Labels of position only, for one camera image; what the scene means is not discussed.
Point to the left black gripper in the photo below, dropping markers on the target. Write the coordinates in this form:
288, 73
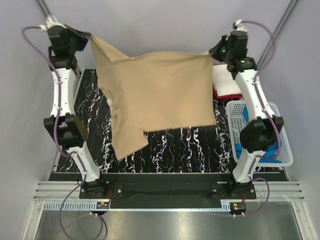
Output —
82, 37

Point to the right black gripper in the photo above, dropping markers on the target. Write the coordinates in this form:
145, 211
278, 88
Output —
214, 51

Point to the beige t shirt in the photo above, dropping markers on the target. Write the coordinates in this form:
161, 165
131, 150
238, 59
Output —
153, 92

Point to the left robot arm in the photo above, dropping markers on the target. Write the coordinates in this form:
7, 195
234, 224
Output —
68, 132

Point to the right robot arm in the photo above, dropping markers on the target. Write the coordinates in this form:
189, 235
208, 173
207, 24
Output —
263, 129

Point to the folded white t shirt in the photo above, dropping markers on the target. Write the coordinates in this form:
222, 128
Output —
221, 77

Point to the folded red t shirt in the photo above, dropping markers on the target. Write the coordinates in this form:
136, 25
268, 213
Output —
226, 92

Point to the white plastic laundry basket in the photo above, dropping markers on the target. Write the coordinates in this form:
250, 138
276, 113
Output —
237, 122

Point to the blue t shirt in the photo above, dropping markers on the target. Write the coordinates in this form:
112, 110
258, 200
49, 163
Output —
270, 154

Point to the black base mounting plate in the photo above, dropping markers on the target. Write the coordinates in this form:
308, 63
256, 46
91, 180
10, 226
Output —
167, 191

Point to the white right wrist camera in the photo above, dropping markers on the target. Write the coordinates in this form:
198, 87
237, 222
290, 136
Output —
239, 26

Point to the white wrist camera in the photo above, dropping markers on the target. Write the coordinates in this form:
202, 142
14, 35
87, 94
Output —
239, 26
50, 22

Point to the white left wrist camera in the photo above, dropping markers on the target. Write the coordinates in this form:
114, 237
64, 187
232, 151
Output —
50, 22

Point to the left aluminium frame post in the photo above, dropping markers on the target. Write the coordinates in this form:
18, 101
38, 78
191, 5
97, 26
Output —
47, 13

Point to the aluminium frame post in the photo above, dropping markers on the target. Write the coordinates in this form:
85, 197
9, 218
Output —
267, 52
47, 13

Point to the right aluminium frame post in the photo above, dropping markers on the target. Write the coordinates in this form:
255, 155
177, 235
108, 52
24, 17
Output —
267, 52

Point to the aluminium rail profile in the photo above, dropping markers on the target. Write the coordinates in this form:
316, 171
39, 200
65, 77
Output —
279, 191

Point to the grey slotted cable duct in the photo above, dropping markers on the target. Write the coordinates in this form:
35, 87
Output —
77, 205

